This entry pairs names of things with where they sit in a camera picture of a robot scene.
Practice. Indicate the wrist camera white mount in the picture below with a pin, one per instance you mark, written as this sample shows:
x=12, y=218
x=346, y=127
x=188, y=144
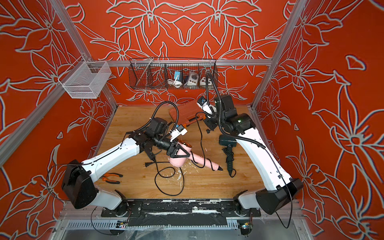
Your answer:
x=179, y=130
x=206, y=107

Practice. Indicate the orange plastic tool case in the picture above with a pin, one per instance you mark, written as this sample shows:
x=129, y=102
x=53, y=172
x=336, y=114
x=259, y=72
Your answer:
x=189, y=113

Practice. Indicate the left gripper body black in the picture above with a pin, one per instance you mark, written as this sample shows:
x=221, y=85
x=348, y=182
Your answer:
x=171, y=149

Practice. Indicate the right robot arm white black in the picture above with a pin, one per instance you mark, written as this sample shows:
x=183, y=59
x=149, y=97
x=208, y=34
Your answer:
x=280, y=188

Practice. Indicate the blue white small box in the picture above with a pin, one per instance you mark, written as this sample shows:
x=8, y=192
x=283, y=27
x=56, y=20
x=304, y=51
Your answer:
x=178, y=77

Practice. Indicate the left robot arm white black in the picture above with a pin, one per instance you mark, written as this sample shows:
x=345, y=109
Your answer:
x=80, y=177

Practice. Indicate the dark green hair dryer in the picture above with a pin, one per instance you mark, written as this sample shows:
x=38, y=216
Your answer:
x=229, y=143

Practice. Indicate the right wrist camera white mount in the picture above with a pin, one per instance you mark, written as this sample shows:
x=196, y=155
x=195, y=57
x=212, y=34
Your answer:
x=206, y=107

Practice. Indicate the black hair dryer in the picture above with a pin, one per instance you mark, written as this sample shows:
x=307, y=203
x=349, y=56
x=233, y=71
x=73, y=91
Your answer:
x=150, y=154

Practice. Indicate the clear acrylic wall bin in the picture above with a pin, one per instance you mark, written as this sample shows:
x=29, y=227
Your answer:
x=86, y=80

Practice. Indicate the pink hair dryer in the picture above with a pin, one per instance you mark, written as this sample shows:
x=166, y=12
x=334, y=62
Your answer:
x=199, y=161

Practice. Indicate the white power strip cube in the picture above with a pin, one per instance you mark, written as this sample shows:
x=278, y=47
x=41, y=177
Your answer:
x=204, y=81

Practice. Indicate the white round adapter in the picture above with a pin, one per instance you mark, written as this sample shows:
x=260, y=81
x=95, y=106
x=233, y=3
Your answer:
x=193, y=79

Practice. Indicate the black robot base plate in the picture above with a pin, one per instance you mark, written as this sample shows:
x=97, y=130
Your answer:
x=185, y=213

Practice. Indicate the orange handled pliers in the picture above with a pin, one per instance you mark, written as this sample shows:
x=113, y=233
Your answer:
x=110, y=178

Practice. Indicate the black wire wall basket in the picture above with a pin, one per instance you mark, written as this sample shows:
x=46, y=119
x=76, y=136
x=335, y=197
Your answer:
x=158, y=73

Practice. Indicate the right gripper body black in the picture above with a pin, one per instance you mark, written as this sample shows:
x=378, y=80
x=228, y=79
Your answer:
x=211, y=123

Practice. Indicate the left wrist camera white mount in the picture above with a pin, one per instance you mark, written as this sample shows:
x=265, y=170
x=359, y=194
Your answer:
x=179, y=130

